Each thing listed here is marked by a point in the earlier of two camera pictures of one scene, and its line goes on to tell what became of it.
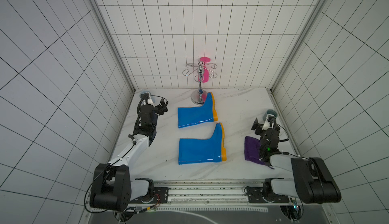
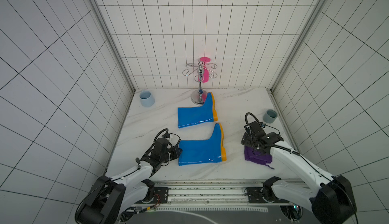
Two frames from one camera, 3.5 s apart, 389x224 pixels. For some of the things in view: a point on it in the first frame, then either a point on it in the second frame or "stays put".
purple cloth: (251, 150) stays put
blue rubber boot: (191, 151) stays put
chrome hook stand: (198, 72) stays put
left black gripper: (158, 107) → (176, 155)
